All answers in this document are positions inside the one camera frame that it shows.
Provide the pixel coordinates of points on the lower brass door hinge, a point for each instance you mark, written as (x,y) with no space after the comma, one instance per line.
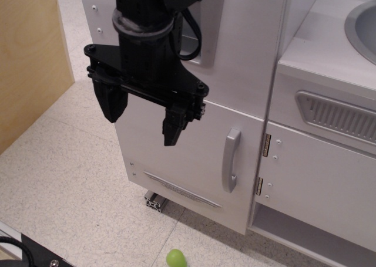
(259,186)

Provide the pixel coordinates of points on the white oven cabinet door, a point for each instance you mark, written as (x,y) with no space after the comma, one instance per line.
(320,183)

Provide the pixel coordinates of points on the grey round sink basin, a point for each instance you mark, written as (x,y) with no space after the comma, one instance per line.
(360,30)

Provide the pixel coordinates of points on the upper brass door hinge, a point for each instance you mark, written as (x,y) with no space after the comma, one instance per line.
(266,144)

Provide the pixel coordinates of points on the silver fridge door handle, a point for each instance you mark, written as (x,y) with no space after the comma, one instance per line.
(228,177)

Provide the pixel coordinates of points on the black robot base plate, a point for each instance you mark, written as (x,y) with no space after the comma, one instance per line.
(32,254)

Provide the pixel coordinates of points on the aluminium extrusion bar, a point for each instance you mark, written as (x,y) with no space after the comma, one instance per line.
(155,201)

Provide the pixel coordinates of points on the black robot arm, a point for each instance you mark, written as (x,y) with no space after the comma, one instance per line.
(151,20)

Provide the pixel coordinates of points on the white low fridge door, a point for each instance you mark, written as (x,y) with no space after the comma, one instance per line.
(189,173)

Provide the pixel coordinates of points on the grey oven vent panel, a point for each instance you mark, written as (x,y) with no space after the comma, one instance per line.
(337,116)

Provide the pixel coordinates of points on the green toy ball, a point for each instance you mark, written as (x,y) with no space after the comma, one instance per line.
(176,258)

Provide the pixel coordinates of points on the white toy kitchen counter unit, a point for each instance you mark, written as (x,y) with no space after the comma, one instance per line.
(315,56)

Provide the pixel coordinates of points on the light wooden board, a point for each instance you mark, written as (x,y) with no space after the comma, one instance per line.
(35,66)

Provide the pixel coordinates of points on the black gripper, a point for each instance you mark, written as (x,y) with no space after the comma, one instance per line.
(149,70)

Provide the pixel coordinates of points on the brass door hinge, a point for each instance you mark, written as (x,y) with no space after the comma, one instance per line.
(259,186)
(266,144)

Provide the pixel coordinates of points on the white toy fridge cabinet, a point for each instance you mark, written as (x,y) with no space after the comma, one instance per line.
(240,46)

